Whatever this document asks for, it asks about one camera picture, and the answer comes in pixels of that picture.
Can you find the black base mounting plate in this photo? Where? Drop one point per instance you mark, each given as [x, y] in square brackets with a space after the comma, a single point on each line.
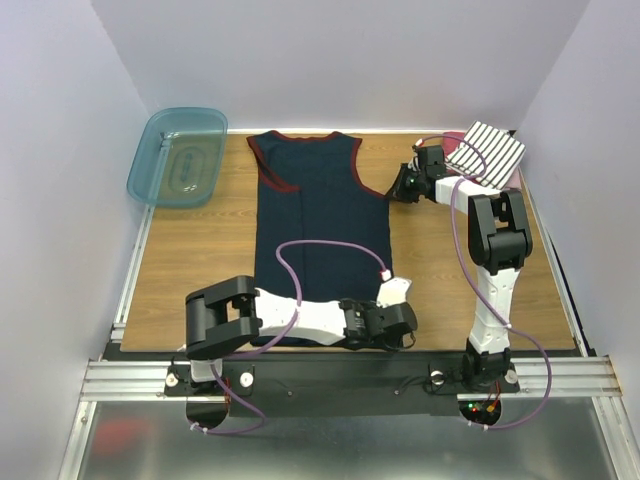
[332, 384]

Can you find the aluminium frame rail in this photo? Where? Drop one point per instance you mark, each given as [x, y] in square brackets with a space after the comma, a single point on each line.
[118, 375]

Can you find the navy blue tank top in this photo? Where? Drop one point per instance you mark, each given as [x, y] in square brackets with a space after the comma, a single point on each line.
[312, 206]

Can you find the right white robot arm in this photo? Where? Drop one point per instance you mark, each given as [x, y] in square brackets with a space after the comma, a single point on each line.
[498, 240]

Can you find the folded red tank top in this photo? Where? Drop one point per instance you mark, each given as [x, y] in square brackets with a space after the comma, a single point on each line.
[452, 140]

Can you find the teal plastic bin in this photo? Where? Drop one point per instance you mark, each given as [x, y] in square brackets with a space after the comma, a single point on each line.
[178, 159]

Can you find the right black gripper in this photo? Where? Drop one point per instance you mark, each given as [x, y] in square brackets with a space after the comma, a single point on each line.
[403, 185]

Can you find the striped white tank top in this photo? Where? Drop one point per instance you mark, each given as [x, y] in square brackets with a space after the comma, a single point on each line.
[488, 154]

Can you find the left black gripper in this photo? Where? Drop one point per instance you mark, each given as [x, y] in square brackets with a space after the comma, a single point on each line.
[389, 345]

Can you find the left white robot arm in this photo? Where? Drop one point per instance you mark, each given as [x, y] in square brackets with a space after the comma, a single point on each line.
[225, 316]

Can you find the folded pink tank top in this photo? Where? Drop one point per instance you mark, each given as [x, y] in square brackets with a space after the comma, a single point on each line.
[514, 181]

